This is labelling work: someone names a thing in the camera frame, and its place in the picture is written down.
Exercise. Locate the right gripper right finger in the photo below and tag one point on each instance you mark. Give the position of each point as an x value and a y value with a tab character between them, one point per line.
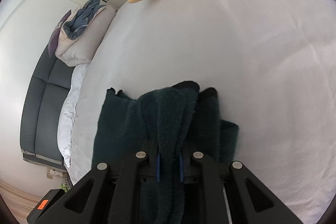
216	192

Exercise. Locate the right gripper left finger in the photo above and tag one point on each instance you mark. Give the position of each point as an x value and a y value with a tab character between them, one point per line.
108	193

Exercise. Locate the dark green sweater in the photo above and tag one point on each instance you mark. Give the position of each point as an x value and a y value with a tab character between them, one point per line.
168	118

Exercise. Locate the blue grey clothes pile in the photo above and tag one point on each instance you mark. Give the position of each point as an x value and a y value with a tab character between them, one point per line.
76	26

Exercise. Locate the white pillow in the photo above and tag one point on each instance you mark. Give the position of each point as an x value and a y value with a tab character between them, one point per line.
68	112

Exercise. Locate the dark grey headboard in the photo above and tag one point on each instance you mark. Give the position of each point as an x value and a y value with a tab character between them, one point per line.
49	86

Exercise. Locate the beige folded duvet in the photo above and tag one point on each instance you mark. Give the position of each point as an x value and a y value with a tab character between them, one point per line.
81	50

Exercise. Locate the purple pillow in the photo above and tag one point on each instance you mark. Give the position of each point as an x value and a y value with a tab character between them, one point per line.
53	41

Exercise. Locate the white bed sheet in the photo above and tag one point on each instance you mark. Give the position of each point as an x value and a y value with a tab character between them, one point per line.
272	63

